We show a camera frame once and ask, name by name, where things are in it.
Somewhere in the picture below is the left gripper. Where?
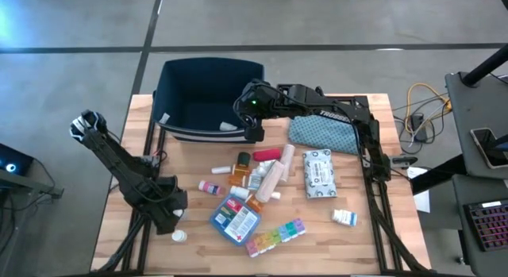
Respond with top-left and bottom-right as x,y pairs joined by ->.
143,175 -> 189,236

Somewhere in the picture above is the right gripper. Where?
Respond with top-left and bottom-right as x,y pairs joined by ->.
233,79 -> 279,144

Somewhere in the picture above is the beige bandage roll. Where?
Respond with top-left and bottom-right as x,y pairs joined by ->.
277,144 -> 297,186
255,160 -> 286,204

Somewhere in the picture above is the small pink-capped bottle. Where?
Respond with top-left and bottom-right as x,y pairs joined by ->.
198,179 -> 224,197

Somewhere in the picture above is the white bottle printed label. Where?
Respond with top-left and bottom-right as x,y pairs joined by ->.
247,171 -> 264,191

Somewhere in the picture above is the navy fabric basket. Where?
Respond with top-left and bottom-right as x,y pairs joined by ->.
152,57 -> 266,144

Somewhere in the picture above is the large orange pill bottle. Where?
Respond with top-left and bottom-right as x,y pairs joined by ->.
244,190 -> 283,214

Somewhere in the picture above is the white patterned wipes pack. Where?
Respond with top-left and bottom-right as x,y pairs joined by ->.
302,148 -> 338,200

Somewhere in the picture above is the rainbow weekly pill organizer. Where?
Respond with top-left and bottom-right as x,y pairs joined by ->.
244,217 -> 307,258

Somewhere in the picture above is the small white box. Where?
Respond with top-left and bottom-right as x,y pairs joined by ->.
331,209 -> 359,228

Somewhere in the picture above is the plain white bottle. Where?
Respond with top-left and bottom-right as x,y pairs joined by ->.
229,185 -> 251,201

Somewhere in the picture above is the blue first aid kit box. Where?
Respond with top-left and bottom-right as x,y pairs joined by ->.
209,194 -> 262,247

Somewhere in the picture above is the blue patterned cloth pouch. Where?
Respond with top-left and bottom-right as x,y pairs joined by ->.
287,114 -> 361,156

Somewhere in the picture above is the grey stand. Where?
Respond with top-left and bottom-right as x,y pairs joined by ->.
0,168 -> 64,199

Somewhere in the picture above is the black device blue light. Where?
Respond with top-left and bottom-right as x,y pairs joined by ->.
0,143 -> 35,177

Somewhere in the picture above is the black power adapter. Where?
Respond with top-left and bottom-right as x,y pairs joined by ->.
410,113 -> 429,143

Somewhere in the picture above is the white paper sheet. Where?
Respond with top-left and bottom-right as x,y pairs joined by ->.
406,166 -> 432,214

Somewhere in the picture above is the black desk beam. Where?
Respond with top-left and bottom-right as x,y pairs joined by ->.
410,153 -> 468,195

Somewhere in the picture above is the smartphone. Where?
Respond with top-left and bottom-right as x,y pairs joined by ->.
470,127 -> 508,170

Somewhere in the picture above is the black pole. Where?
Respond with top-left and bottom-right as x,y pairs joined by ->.
461,44 -> 508,88

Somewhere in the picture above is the backlit keyboard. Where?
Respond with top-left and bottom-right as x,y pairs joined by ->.
463,198 -> 508,253

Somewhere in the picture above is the grey keyboard desk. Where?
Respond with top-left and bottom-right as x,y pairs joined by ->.
451,174 -> 508,277

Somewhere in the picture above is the black aluminium table frame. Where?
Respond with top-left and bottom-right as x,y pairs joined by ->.
91,84 -> 433,276

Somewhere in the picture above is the yellow cable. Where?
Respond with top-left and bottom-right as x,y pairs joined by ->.
403,82 -> 453,136

